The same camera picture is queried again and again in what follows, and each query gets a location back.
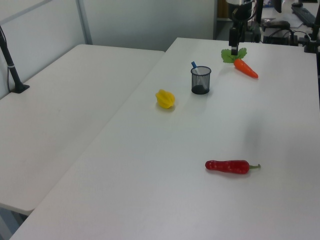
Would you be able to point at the red toy chili pepper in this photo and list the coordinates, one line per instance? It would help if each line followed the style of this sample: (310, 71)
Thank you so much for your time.
(227, 166)

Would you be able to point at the white marker pen blue cap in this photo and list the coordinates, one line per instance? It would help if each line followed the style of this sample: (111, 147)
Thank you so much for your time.
(194, 64)

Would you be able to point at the black camera stand pole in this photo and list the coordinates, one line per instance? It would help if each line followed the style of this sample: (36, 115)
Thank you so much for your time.
(12, 68)

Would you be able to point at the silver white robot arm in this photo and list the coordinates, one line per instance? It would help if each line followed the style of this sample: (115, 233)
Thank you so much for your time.
(236, 2)

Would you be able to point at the black clamp stand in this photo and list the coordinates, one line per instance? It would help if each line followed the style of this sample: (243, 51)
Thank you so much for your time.
(312, 37)

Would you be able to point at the black mesh pen holder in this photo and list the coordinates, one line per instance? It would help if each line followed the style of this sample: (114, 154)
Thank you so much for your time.
(200, 85)

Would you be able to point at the orange toy carrot green leaves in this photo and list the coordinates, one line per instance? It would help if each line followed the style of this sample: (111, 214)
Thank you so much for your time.
(245, 68)

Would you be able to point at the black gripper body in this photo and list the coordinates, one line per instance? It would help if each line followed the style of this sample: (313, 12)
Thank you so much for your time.
(241, 12)

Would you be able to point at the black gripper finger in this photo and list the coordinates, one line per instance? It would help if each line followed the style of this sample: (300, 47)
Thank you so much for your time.
(233, 40)
(242, 33)

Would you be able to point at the yellow toy starfruit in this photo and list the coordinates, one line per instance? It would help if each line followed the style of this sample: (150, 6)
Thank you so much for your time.
(165, 99)

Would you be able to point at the black computer keyboard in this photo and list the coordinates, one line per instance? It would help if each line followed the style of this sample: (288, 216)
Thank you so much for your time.
(303, 13)

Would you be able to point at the grey partition frame post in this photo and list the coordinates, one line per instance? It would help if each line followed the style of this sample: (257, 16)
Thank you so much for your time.
(85, 22)

